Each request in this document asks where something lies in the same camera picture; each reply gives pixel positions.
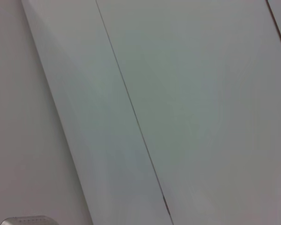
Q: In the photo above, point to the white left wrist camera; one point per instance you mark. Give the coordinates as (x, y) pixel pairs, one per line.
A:
(29, 221)

